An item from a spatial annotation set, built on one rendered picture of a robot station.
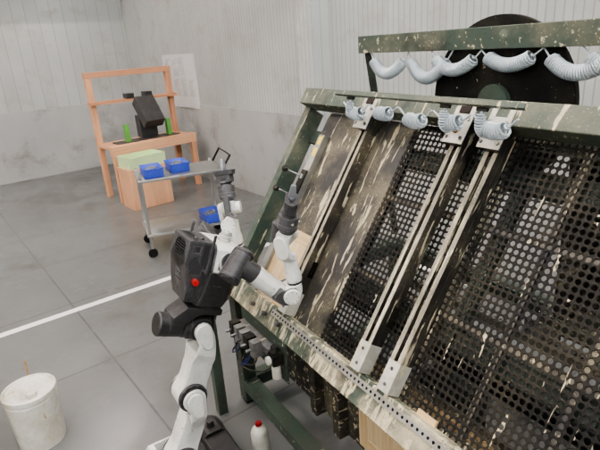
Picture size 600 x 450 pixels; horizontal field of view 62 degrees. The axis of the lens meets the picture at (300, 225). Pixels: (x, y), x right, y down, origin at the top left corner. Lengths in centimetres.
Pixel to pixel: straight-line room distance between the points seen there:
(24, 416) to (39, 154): 830
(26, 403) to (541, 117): 298
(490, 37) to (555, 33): 32
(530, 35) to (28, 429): 334
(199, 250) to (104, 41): 957
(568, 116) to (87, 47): 1033
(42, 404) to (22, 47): 860
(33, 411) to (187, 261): 156
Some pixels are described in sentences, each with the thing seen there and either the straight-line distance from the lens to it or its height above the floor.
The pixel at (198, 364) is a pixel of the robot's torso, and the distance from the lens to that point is 254.
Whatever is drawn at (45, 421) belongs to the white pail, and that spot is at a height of 20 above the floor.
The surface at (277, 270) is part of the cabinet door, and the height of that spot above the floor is 102.
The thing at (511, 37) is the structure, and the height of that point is 215.
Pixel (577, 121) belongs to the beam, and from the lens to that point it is 192.
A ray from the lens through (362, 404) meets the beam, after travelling 213.
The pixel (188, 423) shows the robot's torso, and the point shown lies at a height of 48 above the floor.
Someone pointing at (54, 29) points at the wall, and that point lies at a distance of 1135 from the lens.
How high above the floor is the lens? 219
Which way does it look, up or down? 20 degrees down
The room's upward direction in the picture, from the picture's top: 4 degrees counter-clockwise
